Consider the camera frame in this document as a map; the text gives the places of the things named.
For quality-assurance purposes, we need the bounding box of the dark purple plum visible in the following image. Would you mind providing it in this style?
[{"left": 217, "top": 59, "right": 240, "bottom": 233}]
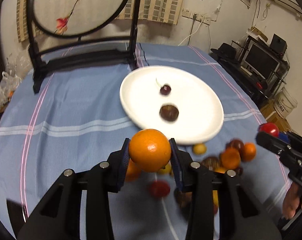
[{"left": 226, "top": 139, "right": 244, "bottom": 153}]

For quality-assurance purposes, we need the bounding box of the wall power strip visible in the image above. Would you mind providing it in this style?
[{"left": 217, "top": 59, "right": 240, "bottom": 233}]
[{"left": 182, "top": 8, "right": 211, "bottom": 25}]

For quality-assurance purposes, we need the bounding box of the black speaker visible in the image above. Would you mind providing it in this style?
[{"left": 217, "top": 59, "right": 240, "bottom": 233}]
[{"left": 270, "top": 34, "right": 287, "bottom": 56}]

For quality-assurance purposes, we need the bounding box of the beige checked curtain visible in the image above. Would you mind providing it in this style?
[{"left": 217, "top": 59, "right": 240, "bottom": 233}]
[{"left": 16, "top": 0, "right": 183, "bottom": 43}]

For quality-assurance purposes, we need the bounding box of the red cherry tomato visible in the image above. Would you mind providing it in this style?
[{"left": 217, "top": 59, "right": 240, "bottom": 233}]
[
  {"left": 147, "top": 180, "right": 171, "bottom": 199},
  {"left": 258, "top": 122, "right": 279, "bottom": 137}
]

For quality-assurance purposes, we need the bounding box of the yellow longan top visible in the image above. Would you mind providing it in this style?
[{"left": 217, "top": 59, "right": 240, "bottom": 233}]
[{"left": 192, "top": 143, "right": 207, "bottom": 155}]

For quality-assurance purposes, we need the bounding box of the mandarin orange far right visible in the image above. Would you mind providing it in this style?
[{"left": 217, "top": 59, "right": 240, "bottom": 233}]
[{"left": 241, "top": 142, "right": 257, "bottom": 162}]

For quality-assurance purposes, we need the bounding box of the orange tomato fruit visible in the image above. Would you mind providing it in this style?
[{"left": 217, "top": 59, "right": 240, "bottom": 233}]
[{"left": 125, "top": 159, "right": 142, "bottom": 182}]

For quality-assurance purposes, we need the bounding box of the dark water chestnut on plate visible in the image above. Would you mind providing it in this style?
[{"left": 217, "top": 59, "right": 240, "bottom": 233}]
[{"left": 159, "top": 105, "right": 179, "bottom": 122}]

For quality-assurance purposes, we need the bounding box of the blue striped tablecloth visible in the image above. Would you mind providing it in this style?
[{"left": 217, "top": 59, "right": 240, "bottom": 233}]
[{"left": 0, "top": 44, "right": 290, "bottom": 239}]

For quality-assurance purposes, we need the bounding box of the large mandarin orange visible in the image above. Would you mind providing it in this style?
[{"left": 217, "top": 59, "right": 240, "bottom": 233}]
[{"left": 220, "top": 147, "right": 241, "bottom": 170}]

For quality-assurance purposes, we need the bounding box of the dark cherry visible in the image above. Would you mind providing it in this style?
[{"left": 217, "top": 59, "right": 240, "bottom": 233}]
[{"left": 160, "top": 84, "right": 172, "bottom": 96}]

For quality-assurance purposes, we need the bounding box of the yellow tomato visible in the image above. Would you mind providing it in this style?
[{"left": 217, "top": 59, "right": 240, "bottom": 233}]
[{"left": 157, "top": 161, "right": 172, "bottom": 175}]

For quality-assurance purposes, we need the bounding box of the brown water chestnut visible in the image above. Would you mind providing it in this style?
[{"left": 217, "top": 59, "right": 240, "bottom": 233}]
[{"left": 201, "top": 157, "right": 220, "bottom": 171}]

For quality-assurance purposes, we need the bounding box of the round embroidered screen stand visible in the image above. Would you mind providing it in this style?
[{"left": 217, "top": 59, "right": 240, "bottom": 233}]
[{"left": 26, "top": 0, "right": 141, "bottom": 94}]

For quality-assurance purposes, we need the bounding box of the computer monitor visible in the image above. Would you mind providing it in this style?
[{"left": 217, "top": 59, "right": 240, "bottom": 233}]
[{"left": 242, "top": 40, "right": 281, "bottom": 80}]

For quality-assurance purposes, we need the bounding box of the right hand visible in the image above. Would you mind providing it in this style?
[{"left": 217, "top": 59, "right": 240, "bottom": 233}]
[{"left": 283, "top": 182, "right": 300, "bottom": 219}]

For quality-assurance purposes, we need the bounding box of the small orange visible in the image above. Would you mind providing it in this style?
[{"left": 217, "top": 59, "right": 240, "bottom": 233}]
[{"left": 128, "top": 129, "right": 172, "bottom": 172}]

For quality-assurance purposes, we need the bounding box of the white plastic bag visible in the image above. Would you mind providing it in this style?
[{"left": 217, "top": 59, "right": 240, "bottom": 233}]
[{"left": 0, "top": 72, "right": 22, "bottom": 108}]

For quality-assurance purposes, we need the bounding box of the white oval plate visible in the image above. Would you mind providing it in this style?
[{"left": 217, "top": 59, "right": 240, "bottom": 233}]
[{"left": 119, "top": 66, "right": 224, "bottom": 145}]

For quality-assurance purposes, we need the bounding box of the black hat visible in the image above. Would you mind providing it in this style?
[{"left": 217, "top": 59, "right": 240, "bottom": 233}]
[{"left": 211, "top": 43, "right": 236, "bottom": 61}]

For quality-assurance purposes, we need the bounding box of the white bucket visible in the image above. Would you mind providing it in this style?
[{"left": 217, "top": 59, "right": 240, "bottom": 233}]
[{"left": 273, "top": 87, "right": 298, "bottom": 119}]

